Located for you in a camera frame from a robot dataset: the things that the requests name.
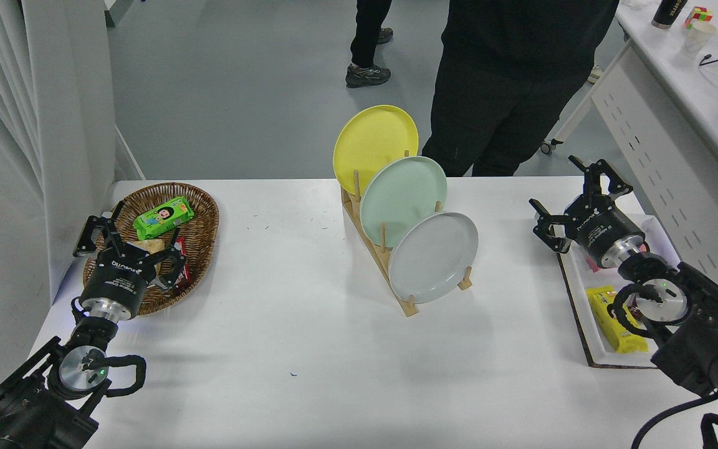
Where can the yellow plate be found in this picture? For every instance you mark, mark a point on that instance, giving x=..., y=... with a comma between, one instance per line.
x=371, y=140

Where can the white tray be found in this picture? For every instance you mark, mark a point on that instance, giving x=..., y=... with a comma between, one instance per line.
x=658, y=240

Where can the wooden plate rack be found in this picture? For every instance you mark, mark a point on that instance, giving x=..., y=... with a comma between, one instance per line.
x=356, y=186

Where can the crumpled tan paper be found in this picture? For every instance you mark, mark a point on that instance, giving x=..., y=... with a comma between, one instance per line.
x=153, y=246

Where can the grey plate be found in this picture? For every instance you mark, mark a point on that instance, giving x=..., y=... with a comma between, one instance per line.
x=430, y=259

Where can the red snack bar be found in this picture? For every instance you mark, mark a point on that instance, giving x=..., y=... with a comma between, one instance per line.
x=185, y=272

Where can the brown wicker basket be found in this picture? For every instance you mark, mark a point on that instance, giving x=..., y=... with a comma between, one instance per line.
x=200, y=215

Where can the yellow snack pack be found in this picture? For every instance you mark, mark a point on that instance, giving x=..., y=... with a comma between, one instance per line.
x=614, y=330

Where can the white paper cup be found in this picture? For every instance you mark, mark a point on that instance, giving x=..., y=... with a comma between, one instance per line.
x=698, y=38

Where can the green snack pack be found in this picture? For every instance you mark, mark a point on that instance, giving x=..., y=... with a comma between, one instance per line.
x=162, y=217

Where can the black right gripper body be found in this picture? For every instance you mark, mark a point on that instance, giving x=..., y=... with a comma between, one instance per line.
x=602, y=231

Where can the black bottle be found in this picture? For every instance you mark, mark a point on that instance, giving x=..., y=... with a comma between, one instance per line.
x=667, y=14

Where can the person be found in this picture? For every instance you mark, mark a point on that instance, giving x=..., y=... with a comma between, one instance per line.
x=594, y=75
x=368, y=37
x=508, y=62

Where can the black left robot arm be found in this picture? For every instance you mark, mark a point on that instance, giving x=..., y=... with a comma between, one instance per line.
x=35, y=415

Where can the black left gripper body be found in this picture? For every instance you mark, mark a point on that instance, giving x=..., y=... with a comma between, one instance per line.
x=119, y=280

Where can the colourful puzzle cube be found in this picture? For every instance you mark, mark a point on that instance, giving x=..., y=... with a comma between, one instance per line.
x=698, y=17

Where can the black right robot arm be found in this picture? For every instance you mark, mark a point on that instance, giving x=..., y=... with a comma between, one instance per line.
x=708, y=337

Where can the white side table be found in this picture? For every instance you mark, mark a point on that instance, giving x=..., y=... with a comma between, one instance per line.
x=677, y=125

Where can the mint green plate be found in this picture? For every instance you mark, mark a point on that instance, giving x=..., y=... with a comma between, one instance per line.
x=402, y=193

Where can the pink snack pack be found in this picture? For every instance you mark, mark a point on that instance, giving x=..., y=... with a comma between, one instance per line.
x=591, y=264

